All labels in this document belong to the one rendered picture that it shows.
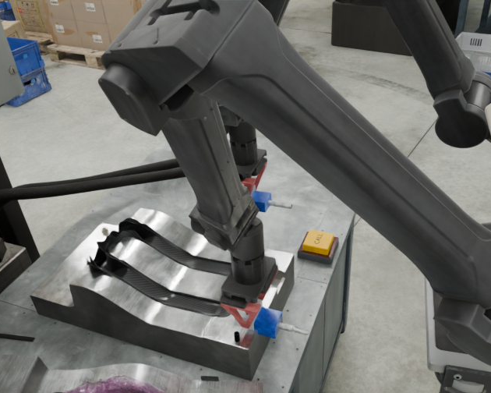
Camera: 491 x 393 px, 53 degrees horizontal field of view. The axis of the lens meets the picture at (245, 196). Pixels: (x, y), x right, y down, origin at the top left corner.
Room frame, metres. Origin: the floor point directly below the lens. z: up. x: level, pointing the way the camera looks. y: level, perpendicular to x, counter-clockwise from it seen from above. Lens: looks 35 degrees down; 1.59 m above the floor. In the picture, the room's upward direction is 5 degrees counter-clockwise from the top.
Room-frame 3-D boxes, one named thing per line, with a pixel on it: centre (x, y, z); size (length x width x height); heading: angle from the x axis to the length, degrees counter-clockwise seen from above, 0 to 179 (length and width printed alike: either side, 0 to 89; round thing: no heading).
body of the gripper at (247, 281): (0.63, 0.00, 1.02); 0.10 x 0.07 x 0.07; 155
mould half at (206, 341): (0.78, 0.19, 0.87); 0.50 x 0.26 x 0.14; 65
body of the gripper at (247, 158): (0.94, -0.01, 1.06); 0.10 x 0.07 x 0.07; 155
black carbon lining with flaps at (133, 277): (0.76, 0.18, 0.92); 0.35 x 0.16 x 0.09; 65
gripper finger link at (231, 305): (0.61, 0.01, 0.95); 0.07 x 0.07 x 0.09; 65
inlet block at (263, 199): (0.93, -0.04, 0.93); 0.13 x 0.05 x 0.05; 65
